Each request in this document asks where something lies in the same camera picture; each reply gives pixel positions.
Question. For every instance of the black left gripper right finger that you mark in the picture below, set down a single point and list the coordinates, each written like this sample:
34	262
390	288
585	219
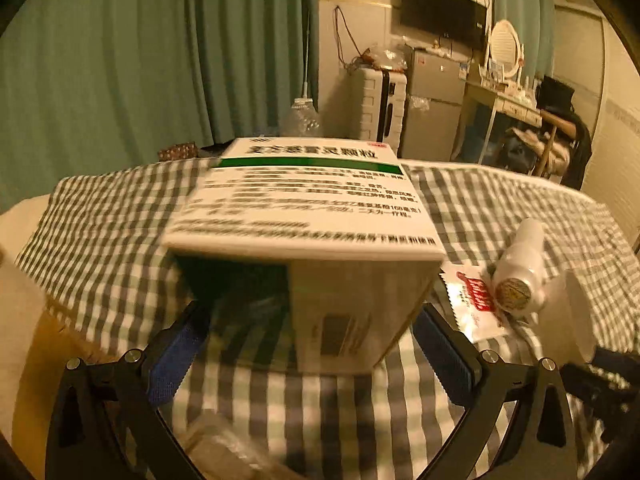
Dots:
540	440

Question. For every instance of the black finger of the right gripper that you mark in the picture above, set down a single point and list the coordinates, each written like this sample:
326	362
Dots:
608	385

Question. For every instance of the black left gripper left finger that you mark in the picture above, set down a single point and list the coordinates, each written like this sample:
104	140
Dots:
82	442

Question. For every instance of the green white medicine box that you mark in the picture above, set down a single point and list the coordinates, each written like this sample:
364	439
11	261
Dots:
331	231

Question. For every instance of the clear plastic cup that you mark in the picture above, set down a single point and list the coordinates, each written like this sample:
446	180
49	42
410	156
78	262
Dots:
565	327

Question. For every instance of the brown cardboard box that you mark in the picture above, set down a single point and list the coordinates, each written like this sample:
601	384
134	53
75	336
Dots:
35	346

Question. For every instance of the clear plastic bag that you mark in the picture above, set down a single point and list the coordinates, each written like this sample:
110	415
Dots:
221	452

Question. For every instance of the white plastic bottle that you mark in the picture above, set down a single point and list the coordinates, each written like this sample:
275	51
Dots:
518	280

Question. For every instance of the red white sachet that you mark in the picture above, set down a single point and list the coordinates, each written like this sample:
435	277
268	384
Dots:
472	303

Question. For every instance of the black chair with clothes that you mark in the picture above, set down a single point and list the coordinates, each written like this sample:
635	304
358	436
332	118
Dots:
555	101

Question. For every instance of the white dressing table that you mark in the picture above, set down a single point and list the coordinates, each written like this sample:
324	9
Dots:
498	103

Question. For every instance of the grey mini fridge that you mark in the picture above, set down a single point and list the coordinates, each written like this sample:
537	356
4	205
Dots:
434	102

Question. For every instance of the oval vanity mirror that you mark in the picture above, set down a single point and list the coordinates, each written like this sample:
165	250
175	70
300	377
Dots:
505	48

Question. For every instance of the green curtain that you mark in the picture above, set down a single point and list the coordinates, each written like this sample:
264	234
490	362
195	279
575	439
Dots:
93	86
533	20

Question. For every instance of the clear water bottle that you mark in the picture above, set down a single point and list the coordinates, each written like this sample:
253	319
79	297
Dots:
302	121

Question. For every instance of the white suitcase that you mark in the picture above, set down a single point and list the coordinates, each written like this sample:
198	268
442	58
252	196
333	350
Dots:
378	106

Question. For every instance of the black wall television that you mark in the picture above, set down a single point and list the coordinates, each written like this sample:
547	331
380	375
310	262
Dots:
462	21

